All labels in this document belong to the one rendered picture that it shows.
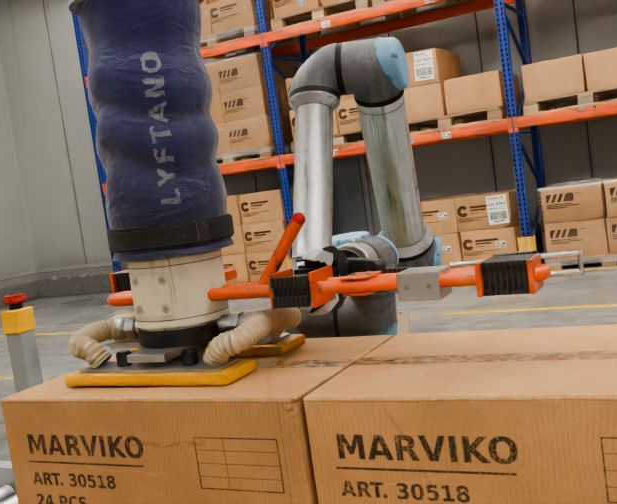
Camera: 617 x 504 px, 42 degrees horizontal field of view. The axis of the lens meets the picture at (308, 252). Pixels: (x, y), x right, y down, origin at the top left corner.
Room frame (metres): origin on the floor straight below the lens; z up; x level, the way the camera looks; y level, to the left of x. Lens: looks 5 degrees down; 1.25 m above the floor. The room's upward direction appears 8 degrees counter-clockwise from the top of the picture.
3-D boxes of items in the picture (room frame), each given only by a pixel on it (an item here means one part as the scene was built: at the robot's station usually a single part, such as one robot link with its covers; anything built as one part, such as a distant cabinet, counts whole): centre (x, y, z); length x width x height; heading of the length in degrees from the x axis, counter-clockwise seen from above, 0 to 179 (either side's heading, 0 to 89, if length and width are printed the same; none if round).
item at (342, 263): (1.48, -0.04, 1.08); 0.12 x 0.09 x 0.08; 153
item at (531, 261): (1.19, -0.29, 1.07); 0.08 x 0.07 x 0.05; 63
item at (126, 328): (1.47, 0.24, 1.01); 0.34 x 0.25 x 0.06; 63
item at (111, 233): (1.47, 0.24, 1.19); 0.23 x 0.23 x 0.04
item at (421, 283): (1.26, -0.17, 1.06); 0.07 x 0.07 x 0.04; 63
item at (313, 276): (1.36, 0.02, 1.07); 0.10 x 0.08 x 0.06; 153
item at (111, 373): (1.38, 0.29, 0.97); 0.34 x 0.10 x 0.05; 63
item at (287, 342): (1.55, 0.20, 0.97); 0.34 x 0.10 x 0.05; 63
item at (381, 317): (1.64, -0.11, 0.96); 0.12 x 0.09 x 0.12; 75
